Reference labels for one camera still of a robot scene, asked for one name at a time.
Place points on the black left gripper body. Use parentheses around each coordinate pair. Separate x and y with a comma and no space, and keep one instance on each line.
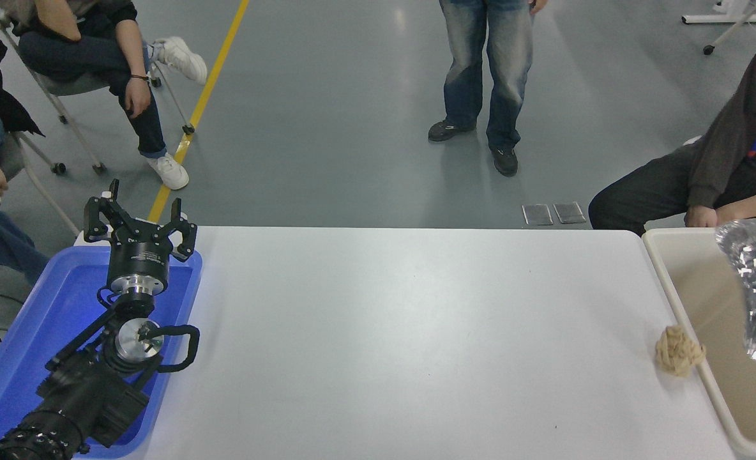
(139,255)

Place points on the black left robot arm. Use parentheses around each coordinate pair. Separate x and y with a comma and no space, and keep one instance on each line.
(84,390)

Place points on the metal floor plate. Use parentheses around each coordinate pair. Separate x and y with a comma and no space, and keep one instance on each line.
(569,213)
(537,214)

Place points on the seated person's hand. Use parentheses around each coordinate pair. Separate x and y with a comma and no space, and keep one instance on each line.
(137,97)

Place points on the standing person's hand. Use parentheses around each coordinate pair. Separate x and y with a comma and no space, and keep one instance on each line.
(537,5)

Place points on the crouching person's right hand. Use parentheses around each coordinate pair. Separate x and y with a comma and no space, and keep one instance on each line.
(701,217)

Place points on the crouching person's left hand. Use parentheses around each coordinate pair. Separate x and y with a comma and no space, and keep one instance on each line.
(743,211)

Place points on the grey chair on casters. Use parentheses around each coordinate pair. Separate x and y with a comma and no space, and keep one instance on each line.
(71,84)
(14,160)

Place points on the blue plastic tray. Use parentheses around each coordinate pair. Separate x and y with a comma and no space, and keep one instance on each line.
(33,332)

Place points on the seated person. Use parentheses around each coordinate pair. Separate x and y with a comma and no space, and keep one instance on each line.
(90,54)

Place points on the standing person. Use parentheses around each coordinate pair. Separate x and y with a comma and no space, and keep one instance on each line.
(486,70)

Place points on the crumpled tan paper ball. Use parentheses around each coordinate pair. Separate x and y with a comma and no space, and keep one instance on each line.
(678,350)

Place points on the large pale bin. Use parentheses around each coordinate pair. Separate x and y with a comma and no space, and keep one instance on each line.
(710,300)

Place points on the crouching person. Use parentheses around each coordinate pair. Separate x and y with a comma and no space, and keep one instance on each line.
(723,160)

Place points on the white stand on casters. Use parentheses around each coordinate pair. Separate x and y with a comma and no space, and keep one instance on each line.
(729,18)

